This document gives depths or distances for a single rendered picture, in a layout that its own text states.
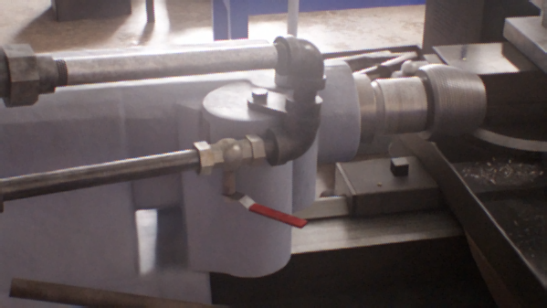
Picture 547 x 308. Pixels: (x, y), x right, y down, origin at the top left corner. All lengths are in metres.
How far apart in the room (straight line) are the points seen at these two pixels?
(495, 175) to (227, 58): 0.57
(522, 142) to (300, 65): 0.56
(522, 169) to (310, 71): 0.53
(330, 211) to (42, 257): 0.50
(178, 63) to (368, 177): 0.62
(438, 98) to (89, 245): 0.40
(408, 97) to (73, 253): 0.39
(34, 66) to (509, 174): 0.73
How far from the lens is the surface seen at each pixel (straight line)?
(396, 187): 1.22
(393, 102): 0.92
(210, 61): 0.69
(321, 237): 1.17
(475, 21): 2.30
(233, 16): 2.72
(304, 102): 0.74
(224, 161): 0.73
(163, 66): 0.67
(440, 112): 0.93
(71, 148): 0.83
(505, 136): 1.23
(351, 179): 1.23
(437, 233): 1.20
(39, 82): 0.63
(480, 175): 1.16
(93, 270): 0.86
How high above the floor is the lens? 1.49
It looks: 28 degrees down
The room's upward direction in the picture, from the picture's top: straight up
